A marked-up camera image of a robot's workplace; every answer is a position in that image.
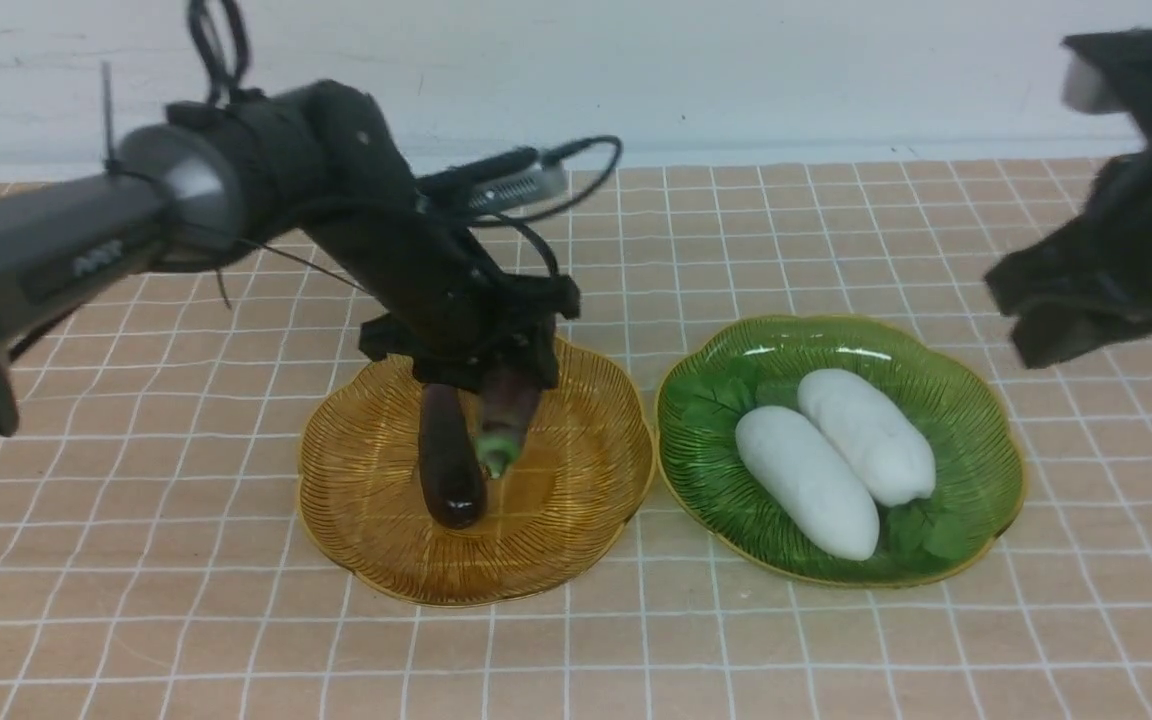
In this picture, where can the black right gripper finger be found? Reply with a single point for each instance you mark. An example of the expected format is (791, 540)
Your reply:
(1069, 298)

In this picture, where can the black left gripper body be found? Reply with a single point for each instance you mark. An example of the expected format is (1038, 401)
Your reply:
(440, 289)

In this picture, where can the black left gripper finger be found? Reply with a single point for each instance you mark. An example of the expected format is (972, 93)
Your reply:
(533, 354)
(467, 373)

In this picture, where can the dark purple eggplant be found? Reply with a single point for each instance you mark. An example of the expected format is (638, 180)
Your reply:
(452, 483)

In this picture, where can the white radish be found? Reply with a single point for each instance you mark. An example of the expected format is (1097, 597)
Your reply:
(893, 460)
(754, 470)

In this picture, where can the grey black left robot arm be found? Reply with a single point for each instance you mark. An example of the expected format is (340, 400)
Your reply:
(208, 186)

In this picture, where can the amber plastic flower plate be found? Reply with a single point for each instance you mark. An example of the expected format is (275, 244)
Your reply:
(587, 467)

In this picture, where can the green plastic flower plate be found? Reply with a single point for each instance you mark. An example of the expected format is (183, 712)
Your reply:
(981, 477)

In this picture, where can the orange checkered tablecloth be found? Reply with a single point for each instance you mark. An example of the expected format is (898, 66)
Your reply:
(152, 567)

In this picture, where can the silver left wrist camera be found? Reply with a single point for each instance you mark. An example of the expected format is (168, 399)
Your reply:
(506, 181)

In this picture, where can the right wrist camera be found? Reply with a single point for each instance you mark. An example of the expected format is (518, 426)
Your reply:
(1110, 73)

